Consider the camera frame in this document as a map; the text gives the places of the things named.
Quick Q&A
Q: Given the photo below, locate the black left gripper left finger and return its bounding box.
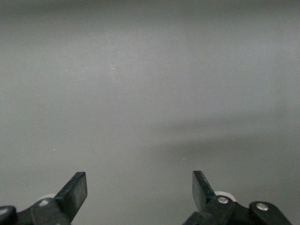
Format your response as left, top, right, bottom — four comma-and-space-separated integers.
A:
30, 172, 88, 225

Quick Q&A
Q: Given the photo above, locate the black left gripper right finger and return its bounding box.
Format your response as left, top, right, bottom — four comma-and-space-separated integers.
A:
182, 170, 236, 225

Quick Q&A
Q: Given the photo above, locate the dark grey table cloth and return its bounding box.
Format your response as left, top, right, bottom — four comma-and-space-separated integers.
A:
0, 0, 300, 225

